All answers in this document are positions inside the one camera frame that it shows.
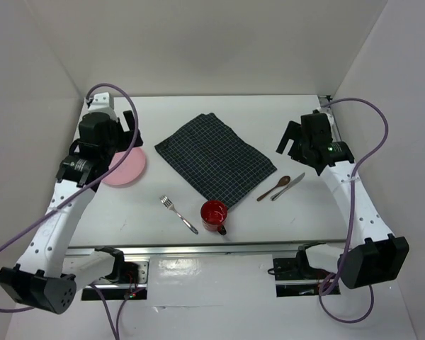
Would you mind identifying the pink plastic plate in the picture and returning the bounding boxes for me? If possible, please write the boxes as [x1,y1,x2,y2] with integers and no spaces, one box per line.
[102,147,146,186]

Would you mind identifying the dark checked cloth placemat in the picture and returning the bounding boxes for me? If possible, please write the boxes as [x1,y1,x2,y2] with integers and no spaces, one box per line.
[154,113,277,208]

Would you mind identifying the silver metal fork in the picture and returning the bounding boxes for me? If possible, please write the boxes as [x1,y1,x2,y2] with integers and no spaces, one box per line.
[159,195,198,235]

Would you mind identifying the red ceramic mug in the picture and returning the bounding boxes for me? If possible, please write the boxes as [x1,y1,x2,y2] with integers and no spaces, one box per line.
[200,200,228,236]

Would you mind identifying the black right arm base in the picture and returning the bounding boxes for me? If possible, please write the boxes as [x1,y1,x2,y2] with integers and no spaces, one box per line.
[267,242,329,298]

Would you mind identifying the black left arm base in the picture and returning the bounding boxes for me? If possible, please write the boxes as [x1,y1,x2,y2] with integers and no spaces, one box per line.
[93,254,149,301]

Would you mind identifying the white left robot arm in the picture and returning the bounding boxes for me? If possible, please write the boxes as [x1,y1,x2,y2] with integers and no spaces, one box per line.
[0,92,142,315]

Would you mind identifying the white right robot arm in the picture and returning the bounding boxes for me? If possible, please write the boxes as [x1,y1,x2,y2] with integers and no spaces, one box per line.
[276,110,409,289]

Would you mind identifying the silver metal knife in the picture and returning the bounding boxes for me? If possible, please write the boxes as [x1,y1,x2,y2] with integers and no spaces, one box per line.
[271,172,305,201]

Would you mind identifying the brown wooden spoon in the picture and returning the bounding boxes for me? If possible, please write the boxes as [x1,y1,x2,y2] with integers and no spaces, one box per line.
[256,176,291,202]

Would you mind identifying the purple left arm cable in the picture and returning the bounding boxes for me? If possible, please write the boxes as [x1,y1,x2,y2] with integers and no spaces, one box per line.
[0,83,141,336]

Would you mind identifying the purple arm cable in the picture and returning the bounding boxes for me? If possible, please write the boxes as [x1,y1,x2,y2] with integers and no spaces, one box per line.
[0,83,141,336]
[317,98,390,324]

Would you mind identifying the aluminium front rail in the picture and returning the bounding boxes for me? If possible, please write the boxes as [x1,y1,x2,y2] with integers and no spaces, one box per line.
[65,240,344,258]

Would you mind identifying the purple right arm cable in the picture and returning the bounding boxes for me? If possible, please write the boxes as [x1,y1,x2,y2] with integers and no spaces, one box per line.
[317,98,390,324]

